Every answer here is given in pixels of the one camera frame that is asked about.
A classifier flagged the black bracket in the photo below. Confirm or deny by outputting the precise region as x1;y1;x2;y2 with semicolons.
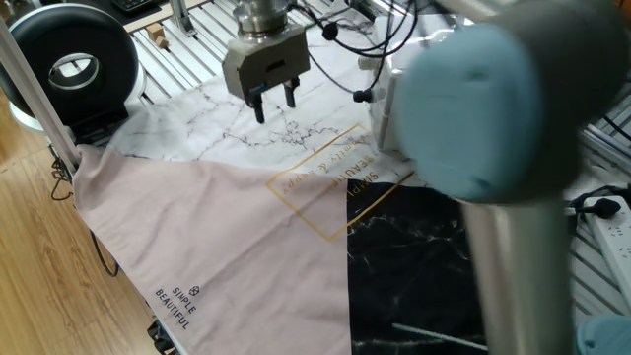
146;319;179;355

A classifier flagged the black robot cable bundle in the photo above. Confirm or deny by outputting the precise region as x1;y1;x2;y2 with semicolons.
290;0;420;95

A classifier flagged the thin black cable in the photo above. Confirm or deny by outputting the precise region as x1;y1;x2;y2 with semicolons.
48;142;120;278

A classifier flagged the marble pink black tablecloth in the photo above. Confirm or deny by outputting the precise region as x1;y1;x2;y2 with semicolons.
72;0;583;355

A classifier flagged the white plastic box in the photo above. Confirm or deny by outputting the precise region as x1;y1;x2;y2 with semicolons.
369;73;398;153

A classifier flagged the white power strip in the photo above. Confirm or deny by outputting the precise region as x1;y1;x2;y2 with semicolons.
581;195;631;313

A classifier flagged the black power plug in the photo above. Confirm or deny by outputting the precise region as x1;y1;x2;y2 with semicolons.
571;195;623;221

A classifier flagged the aluminium frame post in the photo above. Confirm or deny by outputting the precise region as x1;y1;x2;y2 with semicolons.
0;19;83;169

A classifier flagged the silver Schunk gripper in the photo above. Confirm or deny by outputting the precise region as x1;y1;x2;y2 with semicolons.
221;23;312;125

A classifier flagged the black round ring device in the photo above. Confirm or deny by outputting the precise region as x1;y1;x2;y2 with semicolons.
0;3;147;134

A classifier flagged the white cable tie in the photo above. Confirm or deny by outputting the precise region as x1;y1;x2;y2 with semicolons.
391;322;489;352

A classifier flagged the small wooden cube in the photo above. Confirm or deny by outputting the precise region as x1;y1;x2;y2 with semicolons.
145;23;171;49

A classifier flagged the black keyboard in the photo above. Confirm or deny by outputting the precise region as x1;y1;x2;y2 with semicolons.
110;0;155;14

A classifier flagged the silver metal pole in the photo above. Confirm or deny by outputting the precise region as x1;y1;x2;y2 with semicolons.
169;0;198;37

